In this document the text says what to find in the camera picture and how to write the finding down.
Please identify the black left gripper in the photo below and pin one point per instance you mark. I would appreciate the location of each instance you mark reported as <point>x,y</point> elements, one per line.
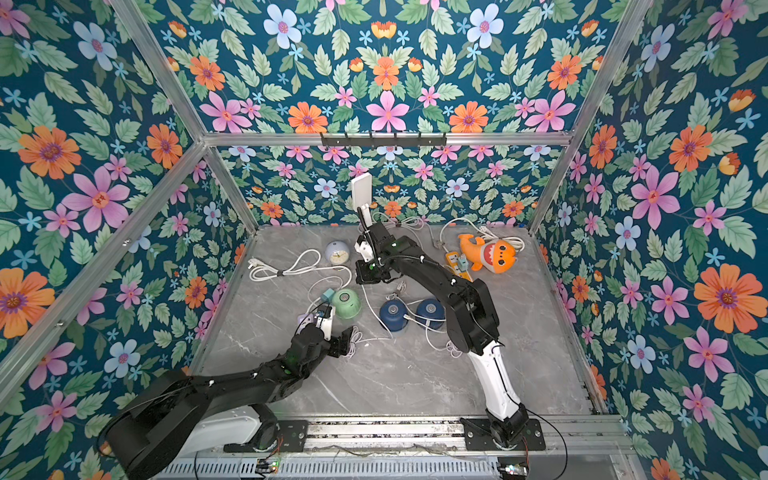
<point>336,350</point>

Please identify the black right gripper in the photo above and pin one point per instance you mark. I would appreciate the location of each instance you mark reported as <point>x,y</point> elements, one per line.
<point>369,264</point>

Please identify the green cordless meat grinder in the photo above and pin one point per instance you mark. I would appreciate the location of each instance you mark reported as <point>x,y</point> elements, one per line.
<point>346,303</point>

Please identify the light teal charger adapter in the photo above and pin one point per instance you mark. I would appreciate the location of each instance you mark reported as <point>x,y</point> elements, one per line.
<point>327,294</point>

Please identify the dark blue meat grinder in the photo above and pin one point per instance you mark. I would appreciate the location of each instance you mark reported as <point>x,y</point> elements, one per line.
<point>392,315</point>
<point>431,314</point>

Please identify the dark blue meat grinder front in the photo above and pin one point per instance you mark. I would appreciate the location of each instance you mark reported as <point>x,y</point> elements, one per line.
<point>431,314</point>

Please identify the teal USB charger adapter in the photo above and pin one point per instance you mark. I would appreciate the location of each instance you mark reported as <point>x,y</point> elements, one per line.
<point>463,263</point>

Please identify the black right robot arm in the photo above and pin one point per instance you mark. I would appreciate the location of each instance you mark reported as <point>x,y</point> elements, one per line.
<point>470,315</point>

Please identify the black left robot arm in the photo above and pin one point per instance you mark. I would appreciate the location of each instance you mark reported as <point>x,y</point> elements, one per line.
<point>178,413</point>

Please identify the purple power strip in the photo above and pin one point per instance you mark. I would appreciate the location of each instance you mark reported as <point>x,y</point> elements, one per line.
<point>307,320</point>

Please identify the round blue alarm clock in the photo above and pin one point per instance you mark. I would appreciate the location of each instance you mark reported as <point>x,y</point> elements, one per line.
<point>337,253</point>

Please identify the white folding desk lamp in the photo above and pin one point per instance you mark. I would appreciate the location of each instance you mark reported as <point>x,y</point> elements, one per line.
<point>362,198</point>

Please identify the orange power strip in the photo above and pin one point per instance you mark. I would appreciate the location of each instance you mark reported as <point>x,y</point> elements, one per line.
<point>451,259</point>

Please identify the orange shark plush toy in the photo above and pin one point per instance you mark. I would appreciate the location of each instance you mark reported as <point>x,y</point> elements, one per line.
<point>497,256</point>

